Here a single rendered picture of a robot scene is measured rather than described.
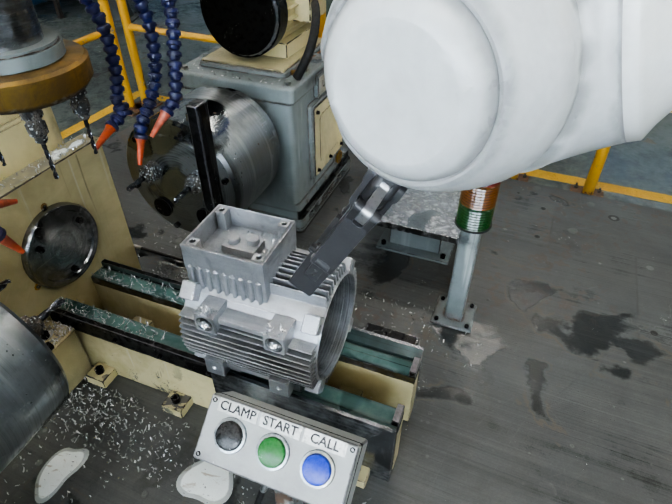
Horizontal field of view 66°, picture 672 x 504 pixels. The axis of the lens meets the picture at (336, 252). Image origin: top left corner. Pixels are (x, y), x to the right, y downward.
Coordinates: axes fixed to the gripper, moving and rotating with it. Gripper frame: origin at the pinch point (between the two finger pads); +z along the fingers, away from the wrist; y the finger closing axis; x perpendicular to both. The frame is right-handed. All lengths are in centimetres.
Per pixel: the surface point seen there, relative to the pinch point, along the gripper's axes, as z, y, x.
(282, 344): 13.1, 3.5, 2.8
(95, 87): 255, -254, -201
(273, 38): 14, -56, -32
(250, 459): 12.4, 17.8, 6.2
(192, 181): 28.5, -24.0, -24.7
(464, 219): 6.5, -33.4, 17.2
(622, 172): 65, -267, 126
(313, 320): 9.8, 0.3, 4.2
